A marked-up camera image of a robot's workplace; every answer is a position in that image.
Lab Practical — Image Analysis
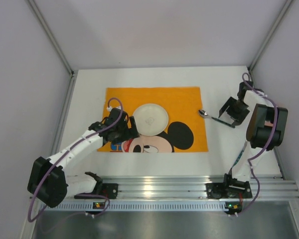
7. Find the cream round plate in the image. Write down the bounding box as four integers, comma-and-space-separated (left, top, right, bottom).
133, 104, 169, 136

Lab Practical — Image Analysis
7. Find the spoon with patterned handle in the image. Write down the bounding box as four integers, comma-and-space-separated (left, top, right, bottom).
198, 110, 235, 128

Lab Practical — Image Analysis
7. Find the orange cartoon mouse placemat cloth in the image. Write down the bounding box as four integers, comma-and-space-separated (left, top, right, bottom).
100, 87, 208, 153

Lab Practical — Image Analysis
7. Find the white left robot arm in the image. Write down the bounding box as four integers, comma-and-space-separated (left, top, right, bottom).
27, 108, 139, 208

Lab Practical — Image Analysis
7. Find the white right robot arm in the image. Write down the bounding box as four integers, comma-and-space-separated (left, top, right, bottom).
219, 81, 289, 182

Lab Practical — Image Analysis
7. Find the fork with patterned handle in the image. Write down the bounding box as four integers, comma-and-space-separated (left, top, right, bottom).
231, 141, 248, 168

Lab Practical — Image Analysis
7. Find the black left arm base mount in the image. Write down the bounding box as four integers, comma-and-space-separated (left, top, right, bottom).
74, 183, 119, 199

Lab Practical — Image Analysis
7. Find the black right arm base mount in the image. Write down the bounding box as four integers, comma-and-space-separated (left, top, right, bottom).
206, 182, 252, 199

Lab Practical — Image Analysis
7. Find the aluminium front frame rail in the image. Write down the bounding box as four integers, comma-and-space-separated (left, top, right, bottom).
103, 176, 299, 201

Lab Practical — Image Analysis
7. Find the slotted grey cable duct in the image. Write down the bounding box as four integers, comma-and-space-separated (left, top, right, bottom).
39, 201, 292, 212

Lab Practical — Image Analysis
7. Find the right aluminium corner post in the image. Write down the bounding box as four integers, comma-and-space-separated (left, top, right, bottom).
247, 0, 296, 72

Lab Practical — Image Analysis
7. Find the aluminium corner post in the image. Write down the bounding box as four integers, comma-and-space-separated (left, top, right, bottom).
25, 0, 74, 76
247, 0, 296, 72

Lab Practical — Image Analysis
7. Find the left aluminium corner post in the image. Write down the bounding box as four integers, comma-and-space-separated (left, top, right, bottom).
25, 0, 74, 76

